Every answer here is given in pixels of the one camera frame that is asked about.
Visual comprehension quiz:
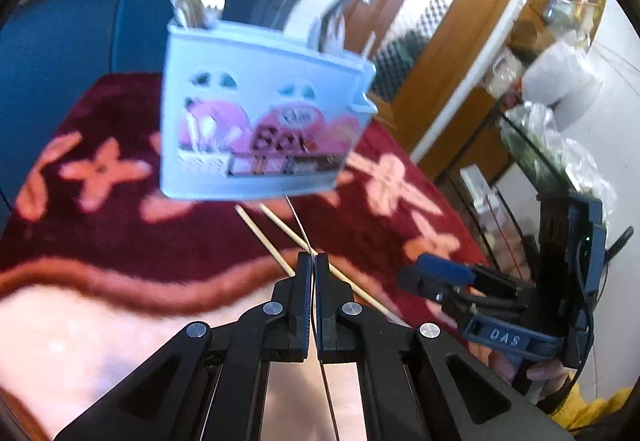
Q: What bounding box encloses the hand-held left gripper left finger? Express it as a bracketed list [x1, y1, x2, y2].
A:
[52, 251, 314, 441]

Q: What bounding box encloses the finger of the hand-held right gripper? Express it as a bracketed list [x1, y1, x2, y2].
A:
[417, 252, 539, 295]
[398, 265, 532, 323]

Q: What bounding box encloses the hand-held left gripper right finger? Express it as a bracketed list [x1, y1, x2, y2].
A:
[315, 252, 576, 441]

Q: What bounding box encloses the thin metal chopstick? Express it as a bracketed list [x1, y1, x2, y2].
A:
[285, 194, 342, 441]

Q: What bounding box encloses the light blue utensil box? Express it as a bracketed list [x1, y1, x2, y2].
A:
[159, 18, 379, 201]

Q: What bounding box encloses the metal fork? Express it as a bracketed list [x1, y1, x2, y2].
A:
[308, 0, 352, 56]
[196, 0, 227, 28]

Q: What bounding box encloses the person's right forearm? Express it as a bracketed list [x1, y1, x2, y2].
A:
[550, 383, 638, 433]

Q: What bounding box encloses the person's right hand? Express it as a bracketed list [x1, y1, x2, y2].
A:
[489, 350, 574, 400]

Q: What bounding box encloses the wooden chopstick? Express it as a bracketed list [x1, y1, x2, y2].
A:
[234, 204, 297, 279]
[259, 202, 407, 325]

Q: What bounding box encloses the white box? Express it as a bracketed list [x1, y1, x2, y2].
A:
[459, 165, 502, 218]

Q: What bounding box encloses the clear bag of greens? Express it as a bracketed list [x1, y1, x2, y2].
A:
[501, 102, 619, 223]

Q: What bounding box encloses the white plastic bag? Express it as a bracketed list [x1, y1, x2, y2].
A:
[520, 41, 597, 108]

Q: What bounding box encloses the red floral blanket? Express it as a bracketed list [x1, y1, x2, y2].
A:
[0, 71, 481, 441]

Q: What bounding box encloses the black wire rack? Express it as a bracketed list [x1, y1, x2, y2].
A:
[449, 110, 552, 283]

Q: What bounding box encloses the white power cable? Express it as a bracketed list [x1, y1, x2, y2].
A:
[271, 0, 292, 28]

